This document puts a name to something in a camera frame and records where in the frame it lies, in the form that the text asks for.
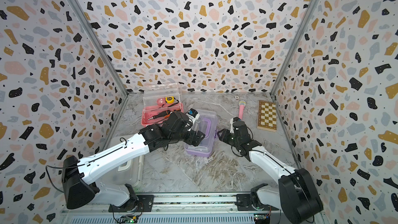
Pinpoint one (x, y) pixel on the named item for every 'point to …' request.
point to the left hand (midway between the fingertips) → (200, 131)
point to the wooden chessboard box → (267, 116)
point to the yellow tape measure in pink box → (170, 99)
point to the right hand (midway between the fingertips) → (219, 133)
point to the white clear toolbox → (112, 187)
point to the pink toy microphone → (242, 103)
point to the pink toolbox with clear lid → (152, 91)
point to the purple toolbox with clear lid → (207, 124)
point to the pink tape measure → (160, 101)
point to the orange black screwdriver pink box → (165, 114)
